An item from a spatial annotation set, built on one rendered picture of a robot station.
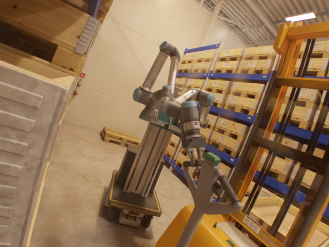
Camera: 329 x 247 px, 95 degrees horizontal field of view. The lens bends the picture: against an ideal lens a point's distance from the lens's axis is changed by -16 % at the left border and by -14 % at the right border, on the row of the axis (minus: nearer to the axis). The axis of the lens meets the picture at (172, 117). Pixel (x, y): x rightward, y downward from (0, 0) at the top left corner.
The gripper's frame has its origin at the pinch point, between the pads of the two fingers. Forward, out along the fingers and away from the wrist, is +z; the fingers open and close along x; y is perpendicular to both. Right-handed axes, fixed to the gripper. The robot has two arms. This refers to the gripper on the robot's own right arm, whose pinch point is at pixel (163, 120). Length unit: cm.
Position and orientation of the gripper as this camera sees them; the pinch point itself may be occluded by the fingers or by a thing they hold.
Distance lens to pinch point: 157.1
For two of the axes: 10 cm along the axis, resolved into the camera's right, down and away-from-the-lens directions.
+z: -1.0, 9.5, -3.0
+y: -4.6, 2.2, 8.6
